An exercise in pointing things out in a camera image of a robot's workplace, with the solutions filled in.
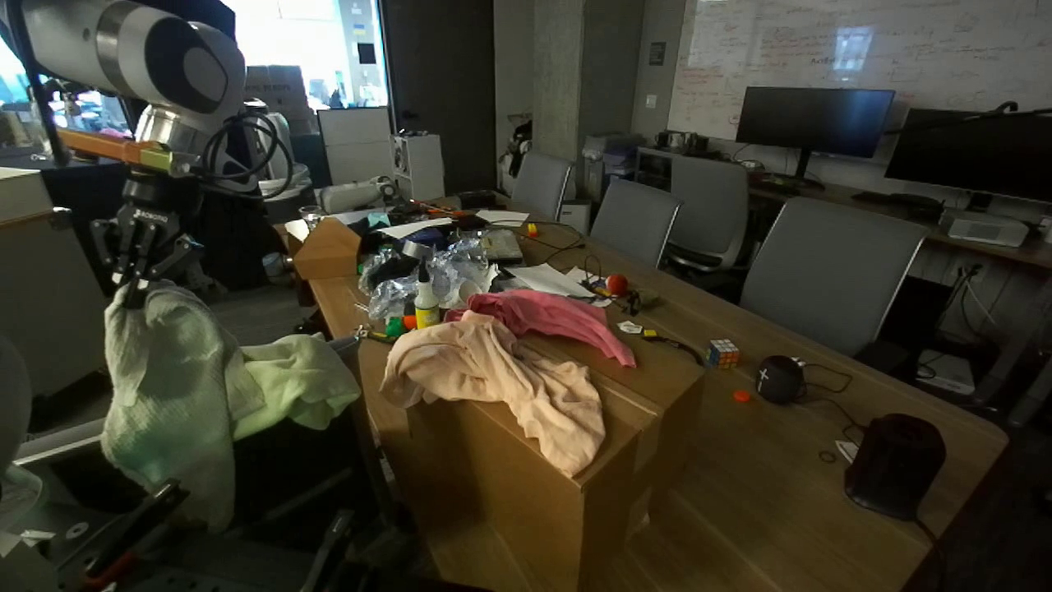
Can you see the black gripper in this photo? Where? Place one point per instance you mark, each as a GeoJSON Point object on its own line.
{"type": "Point", "coordinates": [151, 202]}

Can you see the off-white towel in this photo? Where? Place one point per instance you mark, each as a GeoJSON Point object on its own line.
{"type": "Point", "coordinates": [164, 407]}

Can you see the light green towel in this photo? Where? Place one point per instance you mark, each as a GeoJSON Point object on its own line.
{"type": "Point", "coordinates": [290, 382]}

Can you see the peach shirt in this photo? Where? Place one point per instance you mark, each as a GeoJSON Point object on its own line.
{"type": "Point", "coordinates": [493, 372]}

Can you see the black curtain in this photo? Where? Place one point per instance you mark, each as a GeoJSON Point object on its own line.
{"type": "Point", "coordinates": [235, 242]}

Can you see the white cabinet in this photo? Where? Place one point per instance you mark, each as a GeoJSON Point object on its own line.
{"type": "Point", "coordinates": [45, 284]}

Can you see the white floor appliance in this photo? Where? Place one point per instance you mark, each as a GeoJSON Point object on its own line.
{"type": "Point", "coordinates": [298, 193]}

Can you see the white square panel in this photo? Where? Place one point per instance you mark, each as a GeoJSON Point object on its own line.
{"type": "Point", "coordinates": [357, 142]}

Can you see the clear plastic bag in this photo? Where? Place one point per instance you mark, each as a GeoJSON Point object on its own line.
{"type": "Point", "coordinates": [384, 287]}
{"type": "Point", "coordinates": [456, 266]}

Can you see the green plastic toy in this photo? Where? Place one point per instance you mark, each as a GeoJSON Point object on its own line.
{"type": "Point", "coordinates": [392, 327]}

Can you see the black bar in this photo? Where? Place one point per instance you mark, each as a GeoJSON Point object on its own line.
{"type": "Point", "coordinates": [126, 528]}

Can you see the orange plastic piece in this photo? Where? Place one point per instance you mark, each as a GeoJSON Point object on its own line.
{"type": "Point", "coordinates": [410, 322]}

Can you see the white spray bottle yellow label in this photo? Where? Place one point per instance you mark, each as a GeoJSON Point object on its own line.
{"type": "Point", "coordinates": [426, 301]}

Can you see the yellow orange ball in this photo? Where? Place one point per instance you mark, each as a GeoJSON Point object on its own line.
{"type": "Point", "coordinates": [530, 230]}

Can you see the white paper stack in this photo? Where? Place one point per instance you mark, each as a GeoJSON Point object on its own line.
{"type": "Point", "coordinates": [548, 281]}

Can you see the pink cloth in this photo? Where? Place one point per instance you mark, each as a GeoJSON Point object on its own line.
{"type": "Point", "coordinates": [560, 318]}

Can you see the brown cardboard box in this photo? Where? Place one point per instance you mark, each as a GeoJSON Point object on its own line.
{"type": "Point", "coordinates": [513, 514]}

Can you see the red orange ball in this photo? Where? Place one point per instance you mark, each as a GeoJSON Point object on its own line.
{"type": "Point", "coordinates": [619, 284]}

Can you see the Rubik's cube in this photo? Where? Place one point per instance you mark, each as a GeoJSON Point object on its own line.
{"type": "Point", "coordinates": [721, 349]}

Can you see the small orange cap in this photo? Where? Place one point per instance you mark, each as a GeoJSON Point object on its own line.
{"type": "Point", "coordinates": [745, 396]}

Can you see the black computer monitor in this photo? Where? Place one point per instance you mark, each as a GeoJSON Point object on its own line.
{"type": "Point", "coordinates": [817, 117]}
{"type": "Point", "coordinates": [973, 151]}

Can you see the black cylindrical speaker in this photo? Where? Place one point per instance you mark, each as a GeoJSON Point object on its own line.
{"type": "Point", "coordinates": [895, 461]}

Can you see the white box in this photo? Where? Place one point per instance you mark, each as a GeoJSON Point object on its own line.
{"type": "Point", "coordinates": [949, 371]}

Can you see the white keyboard device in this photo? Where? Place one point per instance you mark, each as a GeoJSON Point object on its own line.
{"type": "Point", "coordinates": [986, 230]}

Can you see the wooden wall desk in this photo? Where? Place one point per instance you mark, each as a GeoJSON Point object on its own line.
{"type": "Point", "coordinates": [1039, 256]}

